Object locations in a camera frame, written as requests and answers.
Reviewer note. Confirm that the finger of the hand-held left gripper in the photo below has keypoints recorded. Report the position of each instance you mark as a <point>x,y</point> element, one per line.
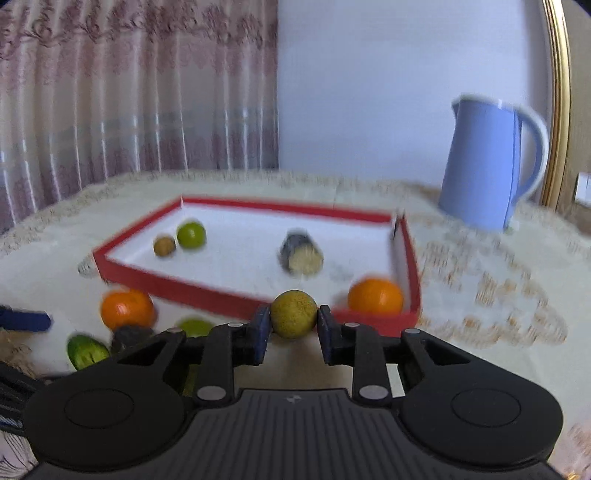
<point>25,321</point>

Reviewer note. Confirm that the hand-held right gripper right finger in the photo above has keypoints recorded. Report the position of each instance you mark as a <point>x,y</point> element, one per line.
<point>325,337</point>

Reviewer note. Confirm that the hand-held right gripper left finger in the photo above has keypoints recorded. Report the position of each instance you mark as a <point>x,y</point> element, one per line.
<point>262,333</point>

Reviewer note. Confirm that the yellow-brown longan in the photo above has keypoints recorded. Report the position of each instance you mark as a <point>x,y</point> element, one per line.
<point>294,314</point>
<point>165,246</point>

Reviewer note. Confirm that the orange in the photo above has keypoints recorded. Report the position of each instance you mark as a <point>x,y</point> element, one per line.
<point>375,296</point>
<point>127,308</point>

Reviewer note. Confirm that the green tomato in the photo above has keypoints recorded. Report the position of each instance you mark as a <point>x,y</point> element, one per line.
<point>194,326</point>

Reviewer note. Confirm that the red cardboard tray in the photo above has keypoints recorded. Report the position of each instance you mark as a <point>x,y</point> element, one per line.
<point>240,258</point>

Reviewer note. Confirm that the dark eggplant piece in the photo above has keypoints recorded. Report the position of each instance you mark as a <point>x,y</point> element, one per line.
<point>300,254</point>
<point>129,337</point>

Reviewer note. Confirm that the green lime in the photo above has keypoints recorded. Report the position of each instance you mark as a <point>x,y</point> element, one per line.
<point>191,235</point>

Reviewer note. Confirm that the blue electric kettle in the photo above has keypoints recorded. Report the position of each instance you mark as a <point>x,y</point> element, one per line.
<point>480,175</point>

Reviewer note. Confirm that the pink patterned curtain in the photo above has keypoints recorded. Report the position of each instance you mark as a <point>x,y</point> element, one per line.
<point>115,92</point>

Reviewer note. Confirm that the white light switch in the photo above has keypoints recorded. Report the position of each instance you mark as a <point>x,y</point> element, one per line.
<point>584,187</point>

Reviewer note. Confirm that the gold wall panel frame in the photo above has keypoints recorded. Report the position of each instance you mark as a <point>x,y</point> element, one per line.
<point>561,92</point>

